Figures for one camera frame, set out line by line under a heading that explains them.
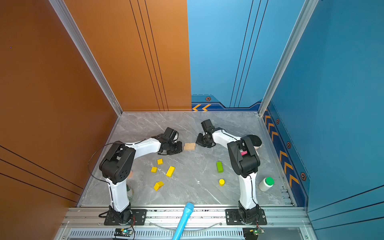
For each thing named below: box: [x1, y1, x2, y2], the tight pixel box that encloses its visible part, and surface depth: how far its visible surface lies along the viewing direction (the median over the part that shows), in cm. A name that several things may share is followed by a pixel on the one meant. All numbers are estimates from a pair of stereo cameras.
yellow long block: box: [166, 166, 176, 178], surface depth 90 cm
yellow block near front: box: [153, 181, 165, 192], surface depth 84 cm
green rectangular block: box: [216, 161, 224, 173], surface depth 91 cm
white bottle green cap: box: [258, 176, 275, 192], surface depth 77 cm
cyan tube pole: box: [171, 202, 195, 240], surface depth 73 cm
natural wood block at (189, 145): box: [183, 142, 196, 149], surface depth 101 cm
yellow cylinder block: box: [218, 178, 226, 187], surface depth 84 cm
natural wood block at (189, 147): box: [183, 144, 196, 151], surface depth 101 cm
